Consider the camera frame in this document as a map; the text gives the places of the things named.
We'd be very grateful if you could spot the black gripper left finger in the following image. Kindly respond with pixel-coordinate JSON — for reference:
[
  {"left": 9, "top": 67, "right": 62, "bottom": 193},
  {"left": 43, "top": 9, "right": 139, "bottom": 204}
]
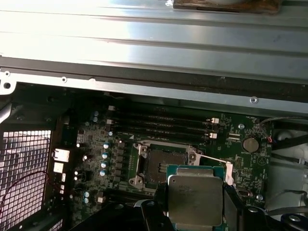
[{"left": 79, "top": 182, "right": 174, "bottom": 231}]

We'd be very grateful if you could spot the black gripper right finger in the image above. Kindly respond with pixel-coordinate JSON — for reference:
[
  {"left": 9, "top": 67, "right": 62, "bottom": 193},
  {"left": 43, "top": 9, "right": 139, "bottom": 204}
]
[{"left": 222, "top": 184, "right": 308, "bottom": 231}]

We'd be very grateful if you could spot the silver CPU green board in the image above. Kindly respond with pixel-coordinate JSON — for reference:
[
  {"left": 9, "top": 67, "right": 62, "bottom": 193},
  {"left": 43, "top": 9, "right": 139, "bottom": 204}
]
[{"left": 167, "top": 165, "right": 226, "bottom": 231}]

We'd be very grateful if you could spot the black RAM slot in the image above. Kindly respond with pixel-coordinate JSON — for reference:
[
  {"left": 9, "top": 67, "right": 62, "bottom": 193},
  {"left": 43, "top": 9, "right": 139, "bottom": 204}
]
[
  {"left": 107, "top": 112, "right": 218, "bottom": 132},
  {"left": 105, "top": 119, "right": 218, "bottom": 139},
  {"left": 107, "top": 105, "right": 220, "bottom": 124},
  {"left": 105, "top": 189, "right": 158, "bottom": 202},
  {"left": 108, "top": 127, "right": 213, "bottom": 145}
]

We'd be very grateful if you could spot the CPU socket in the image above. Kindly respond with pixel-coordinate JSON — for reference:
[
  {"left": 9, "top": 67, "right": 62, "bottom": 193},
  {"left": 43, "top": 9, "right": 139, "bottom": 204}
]
[{"left": 129, "top": 141, "right": 202, "bottom": 193}]

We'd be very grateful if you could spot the silver coin battery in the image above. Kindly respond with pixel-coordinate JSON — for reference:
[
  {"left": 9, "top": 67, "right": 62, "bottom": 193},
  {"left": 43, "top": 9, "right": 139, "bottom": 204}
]
[{"left": 242, "top": 136, "right": 259, "bottom": 153}]

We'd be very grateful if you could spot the green motherboard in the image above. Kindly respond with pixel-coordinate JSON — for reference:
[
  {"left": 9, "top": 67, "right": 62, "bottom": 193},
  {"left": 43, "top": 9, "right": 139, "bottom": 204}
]
[{"left": 56, "top": 103, "right": 274, "bottom": 210}]

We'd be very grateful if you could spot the silver rear port connector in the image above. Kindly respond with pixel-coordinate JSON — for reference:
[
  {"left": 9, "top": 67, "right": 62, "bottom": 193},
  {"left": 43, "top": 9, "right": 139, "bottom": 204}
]
[{"left": 52, "top": 148, "right": 71, "bottom": 162}]

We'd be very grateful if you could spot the open grey PC case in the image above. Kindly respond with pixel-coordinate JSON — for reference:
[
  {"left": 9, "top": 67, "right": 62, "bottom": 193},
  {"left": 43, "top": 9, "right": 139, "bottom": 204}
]
[{"left": 0, "top": 54, "right": 308, "bottom": 231}]

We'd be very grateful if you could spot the thin grey wire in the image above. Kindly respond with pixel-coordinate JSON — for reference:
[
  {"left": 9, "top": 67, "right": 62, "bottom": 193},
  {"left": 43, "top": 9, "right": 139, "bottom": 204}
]
[{"left": 256, "top": 116, "right": 308, "bottom": 142}]

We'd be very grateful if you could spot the thin red wire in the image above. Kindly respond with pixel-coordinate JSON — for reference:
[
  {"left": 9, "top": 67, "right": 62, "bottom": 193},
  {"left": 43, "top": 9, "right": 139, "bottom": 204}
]
[{"left": 0, "top": 170, "right": 60, "bottom": 212}]

